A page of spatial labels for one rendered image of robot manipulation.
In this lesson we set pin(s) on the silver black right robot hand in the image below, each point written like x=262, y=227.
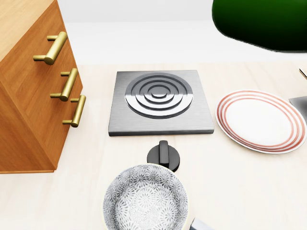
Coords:
x=200, y=225

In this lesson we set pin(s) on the wooden cabinet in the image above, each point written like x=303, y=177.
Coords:
x=14, y=134

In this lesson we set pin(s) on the dark green wine bottle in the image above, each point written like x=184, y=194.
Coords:
x=263, y=19

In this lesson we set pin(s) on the grey patterned bowl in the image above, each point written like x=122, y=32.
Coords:
x=146, y=201

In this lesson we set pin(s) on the round black stove knob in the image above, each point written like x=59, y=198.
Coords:
x=163, y=153

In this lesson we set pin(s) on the white plate with red rings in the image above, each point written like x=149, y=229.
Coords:
x=257, y=122

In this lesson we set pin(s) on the flat grey stove plate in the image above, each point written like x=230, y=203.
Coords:
x=120, y=119

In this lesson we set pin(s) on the grey metallic box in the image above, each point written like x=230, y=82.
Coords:
x=300, y=109

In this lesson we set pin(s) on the small wooden drawer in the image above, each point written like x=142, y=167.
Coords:
x=62, y=149

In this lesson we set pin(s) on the middle wooden drawer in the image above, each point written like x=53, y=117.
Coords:
x=49, y=124

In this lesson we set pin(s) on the large wooden drawer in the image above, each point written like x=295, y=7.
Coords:
x=33, y=83

